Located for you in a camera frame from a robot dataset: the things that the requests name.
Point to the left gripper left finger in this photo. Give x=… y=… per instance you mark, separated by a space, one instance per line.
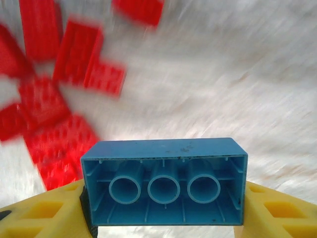
x=44 y=213

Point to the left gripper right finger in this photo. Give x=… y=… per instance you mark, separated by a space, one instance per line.
x=280 y=213

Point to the blue lego brick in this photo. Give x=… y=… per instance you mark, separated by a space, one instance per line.
x=163 y=188

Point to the red lego brick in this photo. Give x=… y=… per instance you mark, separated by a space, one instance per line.
x=10 y=54
x=76 y=52
x=64 y=138
x=59 y=171
x=40 y=29
x=42 y=104
x=106 y=77
x=10 y=121
x=138 y=11

